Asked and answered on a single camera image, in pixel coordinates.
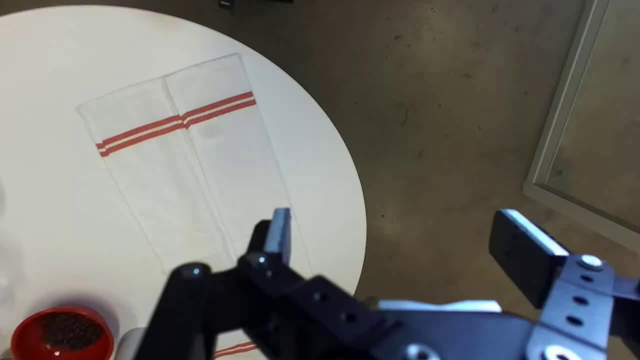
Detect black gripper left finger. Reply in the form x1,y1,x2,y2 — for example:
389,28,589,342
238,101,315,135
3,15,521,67
136,205,362,360

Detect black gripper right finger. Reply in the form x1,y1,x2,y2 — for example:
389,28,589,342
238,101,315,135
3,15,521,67
488,208,640,360

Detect white towel with red stripes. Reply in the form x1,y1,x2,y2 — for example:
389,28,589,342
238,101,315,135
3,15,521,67
77,50,309,360

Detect red bowl with dark beans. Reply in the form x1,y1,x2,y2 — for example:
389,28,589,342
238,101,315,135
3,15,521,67
8,306,117,360

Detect white framed glass door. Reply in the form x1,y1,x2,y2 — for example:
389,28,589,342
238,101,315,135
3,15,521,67
523,0,640,256

